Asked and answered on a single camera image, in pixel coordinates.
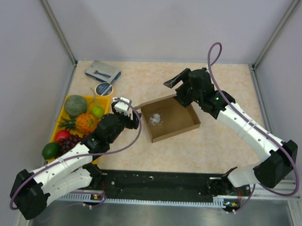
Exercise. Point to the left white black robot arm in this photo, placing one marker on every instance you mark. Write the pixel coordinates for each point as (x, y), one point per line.
(33, 191)

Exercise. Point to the left aluminium frame post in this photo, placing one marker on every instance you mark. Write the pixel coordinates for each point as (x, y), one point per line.
(58, 30)

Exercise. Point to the aluminium frame post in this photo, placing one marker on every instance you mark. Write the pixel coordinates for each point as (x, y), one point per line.
(58, 30)
(294, 5)

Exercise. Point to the white slotted cable duct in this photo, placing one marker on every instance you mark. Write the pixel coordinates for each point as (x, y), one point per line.
(215, 202)

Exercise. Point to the orange toy pineapple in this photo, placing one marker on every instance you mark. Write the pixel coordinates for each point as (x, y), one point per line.
(84, 123)

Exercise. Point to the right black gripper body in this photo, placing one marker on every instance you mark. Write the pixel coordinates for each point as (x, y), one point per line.
(186, 95)

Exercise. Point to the red apple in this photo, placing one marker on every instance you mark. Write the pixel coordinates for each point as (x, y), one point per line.
(62, 134)

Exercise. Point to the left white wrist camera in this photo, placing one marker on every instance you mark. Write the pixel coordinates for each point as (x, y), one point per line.
(121, 104)

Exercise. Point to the right aluminium frame post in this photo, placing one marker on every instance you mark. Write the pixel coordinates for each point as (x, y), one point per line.
(294, 5)

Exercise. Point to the green cantaloupe melon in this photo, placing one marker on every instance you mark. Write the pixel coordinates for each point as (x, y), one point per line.
(75, 105)

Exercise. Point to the blue tape roll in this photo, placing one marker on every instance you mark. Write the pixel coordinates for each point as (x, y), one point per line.
(104, 89)

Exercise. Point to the brown cardboard box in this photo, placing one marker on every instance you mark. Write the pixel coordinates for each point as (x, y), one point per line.
(176, 118)

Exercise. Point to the green apple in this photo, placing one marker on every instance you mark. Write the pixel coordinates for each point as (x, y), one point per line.
(97, 111)

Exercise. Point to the purple grape bunch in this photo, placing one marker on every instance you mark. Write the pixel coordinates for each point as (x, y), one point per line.
(66, 144)

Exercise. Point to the yellow plastic tray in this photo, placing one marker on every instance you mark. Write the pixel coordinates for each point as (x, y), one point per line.
(103, 102)

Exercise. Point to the green lime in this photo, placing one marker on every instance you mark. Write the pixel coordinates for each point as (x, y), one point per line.
(50, 150)

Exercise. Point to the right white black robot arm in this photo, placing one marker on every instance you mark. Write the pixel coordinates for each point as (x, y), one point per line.
(276, 157)

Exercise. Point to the clear plastic wrapper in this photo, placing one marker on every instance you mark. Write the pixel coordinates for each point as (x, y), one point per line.
(155, 119)

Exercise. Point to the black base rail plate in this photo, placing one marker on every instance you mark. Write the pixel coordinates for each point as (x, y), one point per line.
(147, 185)

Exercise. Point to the blue razor package box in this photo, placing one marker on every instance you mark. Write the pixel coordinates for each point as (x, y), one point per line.
(102, 72)

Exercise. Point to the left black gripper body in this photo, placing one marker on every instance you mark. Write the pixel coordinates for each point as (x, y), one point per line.
(124, 121)

